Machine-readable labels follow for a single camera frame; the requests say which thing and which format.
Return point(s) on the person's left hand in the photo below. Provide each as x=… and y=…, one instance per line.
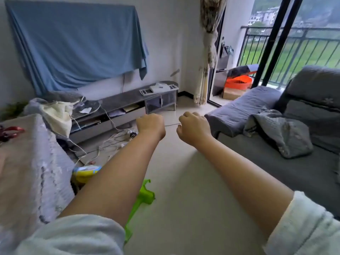
x=151, y=126

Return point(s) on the person's right hand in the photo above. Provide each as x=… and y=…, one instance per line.
x=194, y=129

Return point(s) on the person's left forearm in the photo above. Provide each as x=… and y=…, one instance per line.
x=114, y=183

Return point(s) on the person's right forearm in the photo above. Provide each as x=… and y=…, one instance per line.
x=244, y=183

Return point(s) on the person's white shirt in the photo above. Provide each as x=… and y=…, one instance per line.
x=74, y=236

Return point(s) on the white metal ladder frames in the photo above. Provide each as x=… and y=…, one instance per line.
x=157, y=88

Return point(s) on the grey marble TV cabinet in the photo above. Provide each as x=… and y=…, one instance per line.
x=119, y=101

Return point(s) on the cardboard box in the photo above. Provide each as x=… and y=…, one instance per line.
x=232, y=94

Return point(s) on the orange plastic basin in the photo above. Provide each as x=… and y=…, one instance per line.
x=239, y=82

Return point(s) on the green plastic stool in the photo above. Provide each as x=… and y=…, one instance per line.
x=142, y=198

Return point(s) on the yellow plastic basket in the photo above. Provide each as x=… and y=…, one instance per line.
x=86, y=172

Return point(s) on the grey blanket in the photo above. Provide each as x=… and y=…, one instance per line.
x=284, y=132

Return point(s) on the pile of pale cloth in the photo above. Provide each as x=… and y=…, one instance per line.
x=56, y=114

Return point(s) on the patterned beige curtain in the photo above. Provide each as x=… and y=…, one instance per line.
x=210, y=29

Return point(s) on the blue cloth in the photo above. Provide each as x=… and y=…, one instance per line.
x=74, y=42

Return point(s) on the grey sofa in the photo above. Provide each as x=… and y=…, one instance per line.
x=313, y=167

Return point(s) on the black balcony railing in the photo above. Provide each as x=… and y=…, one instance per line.
x=297, y=39

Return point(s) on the green plant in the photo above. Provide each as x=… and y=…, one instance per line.
x=11, y=110

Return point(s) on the red object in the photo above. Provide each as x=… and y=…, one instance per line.
x=10, y=132

